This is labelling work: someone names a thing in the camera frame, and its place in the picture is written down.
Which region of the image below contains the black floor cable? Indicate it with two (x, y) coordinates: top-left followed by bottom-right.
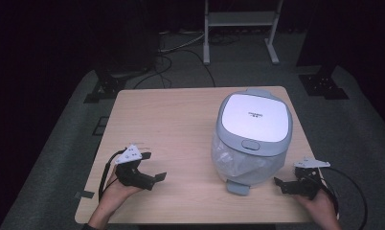
(132, 48), (216, 90)

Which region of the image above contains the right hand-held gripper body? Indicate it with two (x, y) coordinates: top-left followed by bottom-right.
(280, 156), (331, 201)

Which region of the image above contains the clear plastic bin liner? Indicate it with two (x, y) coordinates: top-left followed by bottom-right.
(211, 131), (285, 187)

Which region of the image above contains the grey tape tab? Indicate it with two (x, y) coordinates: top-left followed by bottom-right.
(74, 190), (96, 199)

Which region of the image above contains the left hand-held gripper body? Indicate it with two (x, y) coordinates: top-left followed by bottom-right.
(113, 144), (157, 192)

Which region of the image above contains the grey pedal trash can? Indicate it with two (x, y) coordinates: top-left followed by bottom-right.
(211, 88), (294, 196)

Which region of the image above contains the dark rectangular floor plate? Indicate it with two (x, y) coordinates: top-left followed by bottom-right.
(91, 116), (109, 137)

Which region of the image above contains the grey floor cable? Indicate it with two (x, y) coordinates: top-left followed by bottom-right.
(158, 30), (206, 54)

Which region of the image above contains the person's right hand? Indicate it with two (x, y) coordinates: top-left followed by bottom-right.
(294, 189), (338, 225)

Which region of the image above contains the black stand base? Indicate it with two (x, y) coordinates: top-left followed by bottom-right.
(298, 65), (350, 101)
(83, 71), (127, 104)

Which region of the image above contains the person's left hand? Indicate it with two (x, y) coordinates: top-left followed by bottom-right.
(99, 167), (145, 216)

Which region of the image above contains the white metal stand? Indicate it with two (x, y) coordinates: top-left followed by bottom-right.
(202, 0), (284, 66)

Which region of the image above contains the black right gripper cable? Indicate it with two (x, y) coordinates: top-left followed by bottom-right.
(317, 166), (369, 230)

